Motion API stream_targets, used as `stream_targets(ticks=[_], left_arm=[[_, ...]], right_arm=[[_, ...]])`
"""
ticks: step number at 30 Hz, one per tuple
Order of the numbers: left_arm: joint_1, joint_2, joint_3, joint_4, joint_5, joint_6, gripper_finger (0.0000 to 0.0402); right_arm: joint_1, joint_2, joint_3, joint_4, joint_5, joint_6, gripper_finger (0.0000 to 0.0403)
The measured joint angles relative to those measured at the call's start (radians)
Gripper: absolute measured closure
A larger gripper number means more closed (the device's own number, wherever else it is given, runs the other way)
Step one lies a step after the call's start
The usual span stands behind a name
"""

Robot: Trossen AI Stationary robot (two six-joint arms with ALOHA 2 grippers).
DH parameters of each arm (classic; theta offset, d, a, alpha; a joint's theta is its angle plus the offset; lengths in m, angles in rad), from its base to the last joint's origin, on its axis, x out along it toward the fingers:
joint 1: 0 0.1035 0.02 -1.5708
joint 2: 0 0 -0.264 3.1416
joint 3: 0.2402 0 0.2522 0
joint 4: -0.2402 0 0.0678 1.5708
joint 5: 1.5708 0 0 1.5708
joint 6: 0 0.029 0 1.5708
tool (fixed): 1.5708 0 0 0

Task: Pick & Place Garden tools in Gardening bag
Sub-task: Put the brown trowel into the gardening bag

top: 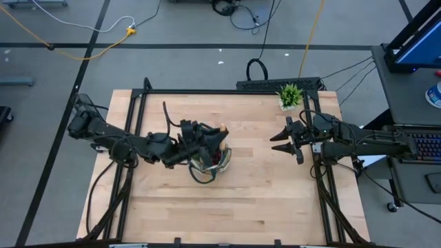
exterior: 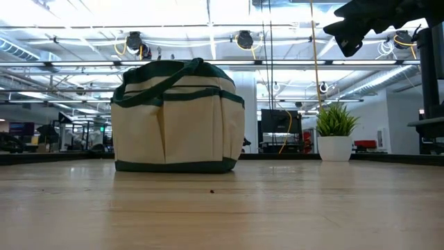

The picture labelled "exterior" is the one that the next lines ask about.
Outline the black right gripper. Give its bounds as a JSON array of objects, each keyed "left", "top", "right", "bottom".
[{"left": 323, "top": 0, "right": 431, "bottom": 58}]

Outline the cream green-trimmed gardening bag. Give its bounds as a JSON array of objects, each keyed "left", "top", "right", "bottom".
[{"left": 110, "top": 57, "right": 246, "bottom": 174}]

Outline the black computer monitor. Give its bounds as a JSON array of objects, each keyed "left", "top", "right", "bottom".
[{"left": 416, "top": 24, "right": 444, "bottom": 121}]

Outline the green plant in white pot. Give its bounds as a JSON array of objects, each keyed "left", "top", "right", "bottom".
[{"left": 315, "top": 103, "right": 361, "bottom": 163}]

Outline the black background monitor cart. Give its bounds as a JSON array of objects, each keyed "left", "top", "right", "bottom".
[{"left": 259, "top": 108, "right": 303, "bottom": 154}]

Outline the grey computer desk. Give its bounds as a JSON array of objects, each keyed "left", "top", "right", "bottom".
[{"left": 407, "top": 117, "right": 444, "bottom": 156}]

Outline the yellow hanging cable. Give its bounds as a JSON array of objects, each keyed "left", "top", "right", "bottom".
[{"left": 309, "top": 0, "right": 324, "bottom": 114}]

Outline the black metal table frame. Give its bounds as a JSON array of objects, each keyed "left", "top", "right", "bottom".
[{"left": 0, "top": 151, "right": 444, "bottom": 166}]

